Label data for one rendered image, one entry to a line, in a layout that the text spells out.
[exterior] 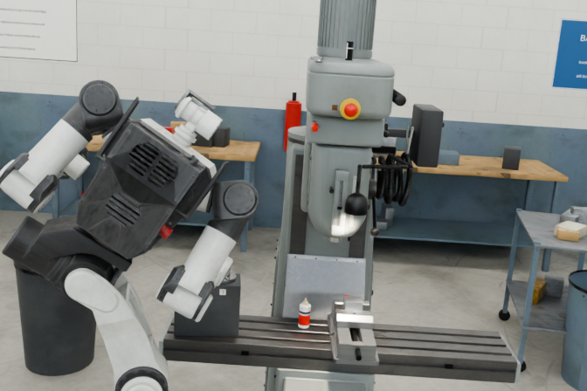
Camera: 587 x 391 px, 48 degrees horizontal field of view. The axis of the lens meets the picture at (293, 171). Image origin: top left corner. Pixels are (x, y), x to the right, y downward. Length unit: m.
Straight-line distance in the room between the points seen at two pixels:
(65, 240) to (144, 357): 0.39
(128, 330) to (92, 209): 0.37
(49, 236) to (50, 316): 2.15
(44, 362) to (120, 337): 2.20
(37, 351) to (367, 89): 2.66
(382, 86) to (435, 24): 4.53
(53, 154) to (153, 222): 0.31
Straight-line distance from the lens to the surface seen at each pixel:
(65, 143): 1.71
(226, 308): 2.28
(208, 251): 1.67
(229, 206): 1.63
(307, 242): 2.65
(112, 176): 1.58
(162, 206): 1.57
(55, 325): 3.89
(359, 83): 1.93
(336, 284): 2.66
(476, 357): 2.39
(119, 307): 1.78
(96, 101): 1.68
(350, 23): 2.30
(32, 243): 1.76
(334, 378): 2.33
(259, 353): 2.31
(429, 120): 2.41
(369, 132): 2.05
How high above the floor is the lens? 1.98
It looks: 12 degrees down
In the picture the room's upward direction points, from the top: 4 degrees clockwise
